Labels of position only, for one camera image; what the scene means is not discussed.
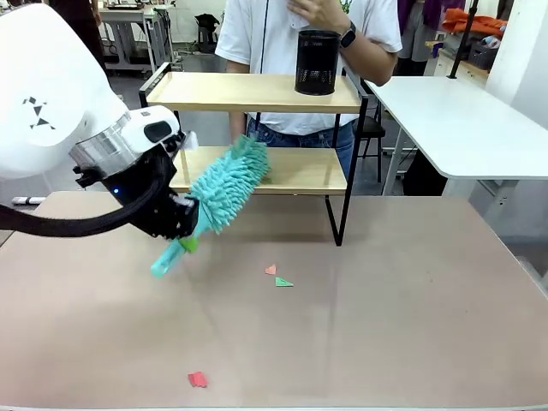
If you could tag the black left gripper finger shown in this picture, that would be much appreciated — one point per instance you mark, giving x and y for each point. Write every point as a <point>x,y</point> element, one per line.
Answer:
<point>188,244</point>
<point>184,201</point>

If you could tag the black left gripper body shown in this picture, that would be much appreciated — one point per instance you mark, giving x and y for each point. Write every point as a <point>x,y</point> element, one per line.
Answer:
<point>150,201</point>

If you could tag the teal chenille duster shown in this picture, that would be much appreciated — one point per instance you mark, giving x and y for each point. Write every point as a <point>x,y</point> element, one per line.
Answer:
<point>231,188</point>

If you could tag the person's left forearm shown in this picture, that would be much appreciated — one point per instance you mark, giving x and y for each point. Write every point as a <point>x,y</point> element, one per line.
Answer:
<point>372,55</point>

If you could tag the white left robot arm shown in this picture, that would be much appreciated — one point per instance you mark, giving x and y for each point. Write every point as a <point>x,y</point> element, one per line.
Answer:
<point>55,85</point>

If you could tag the person's right forearm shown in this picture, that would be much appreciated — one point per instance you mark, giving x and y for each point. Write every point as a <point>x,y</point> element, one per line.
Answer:
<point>237,107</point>

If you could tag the person's left hand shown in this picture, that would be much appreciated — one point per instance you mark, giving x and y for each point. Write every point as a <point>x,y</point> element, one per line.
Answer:
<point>317,13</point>

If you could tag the orange paper scrap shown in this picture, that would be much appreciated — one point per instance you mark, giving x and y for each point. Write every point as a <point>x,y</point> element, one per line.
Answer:
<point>270,269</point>

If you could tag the green paper scrap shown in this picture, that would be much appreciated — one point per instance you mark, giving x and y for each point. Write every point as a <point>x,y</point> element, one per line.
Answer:
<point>283,282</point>

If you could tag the white marker pen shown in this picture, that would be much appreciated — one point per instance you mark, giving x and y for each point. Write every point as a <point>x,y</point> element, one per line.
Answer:
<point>27,200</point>

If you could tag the red paper scrap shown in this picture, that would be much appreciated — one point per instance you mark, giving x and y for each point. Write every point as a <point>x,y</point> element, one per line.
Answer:
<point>198,379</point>

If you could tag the grey background workbench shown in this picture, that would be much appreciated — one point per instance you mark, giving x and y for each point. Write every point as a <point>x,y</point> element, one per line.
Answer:
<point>128,30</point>

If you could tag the person in white t-shirt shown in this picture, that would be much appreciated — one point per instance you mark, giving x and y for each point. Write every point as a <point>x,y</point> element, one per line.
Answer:
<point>278,51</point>

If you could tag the black stool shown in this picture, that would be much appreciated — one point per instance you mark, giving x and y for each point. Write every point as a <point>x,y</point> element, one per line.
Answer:
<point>207,25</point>

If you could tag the background person in black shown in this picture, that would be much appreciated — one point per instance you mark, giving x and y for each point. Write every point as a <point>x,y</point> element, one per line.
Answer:
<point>87,25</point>

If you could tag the black mesh pen holder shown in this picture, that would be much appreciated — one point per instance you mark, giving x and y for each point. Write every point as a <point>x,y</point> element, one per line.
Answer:
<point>317,64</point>

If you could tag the black chair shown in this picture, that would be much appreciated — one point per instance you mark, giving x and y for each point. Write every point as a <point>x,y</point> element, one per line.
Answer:
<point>372,128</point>

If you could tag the black smartwatch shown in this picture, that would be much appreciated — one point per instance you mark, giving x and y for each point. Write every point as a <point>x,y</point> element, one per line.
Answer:
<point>348,37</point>

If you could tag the large white side table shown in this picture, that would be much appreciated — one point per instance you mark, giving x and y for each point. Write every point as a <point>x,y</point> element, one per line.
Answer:
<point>462,124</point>

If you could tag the purple cloth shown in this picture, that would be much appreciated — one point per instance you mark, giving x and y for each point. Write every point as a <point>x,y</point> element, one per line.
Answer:
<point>428,15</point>

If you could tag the black stand pole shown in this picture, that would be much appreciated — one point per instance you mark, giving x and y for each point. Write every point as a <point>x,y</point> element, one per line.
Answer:
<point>464,38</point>

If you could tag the grey plastic crate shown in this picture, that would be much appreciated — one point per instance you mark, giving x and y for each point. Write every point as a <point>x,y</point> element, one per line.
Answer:
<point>483,53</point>

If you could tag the orange cloth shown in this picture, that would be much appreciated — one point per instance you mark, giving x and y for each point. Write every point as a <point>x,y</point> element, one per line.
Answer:
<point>475,21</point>

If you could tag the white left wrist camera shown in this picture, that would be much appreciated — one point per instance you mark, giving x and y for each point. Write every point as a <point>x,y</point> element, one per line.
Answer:
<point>190,141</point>

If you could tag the two-tier wooden black-frame shelf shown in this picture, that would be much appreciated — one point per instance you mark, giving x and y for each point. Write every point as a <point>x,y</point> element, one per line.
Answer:
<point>257,94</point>

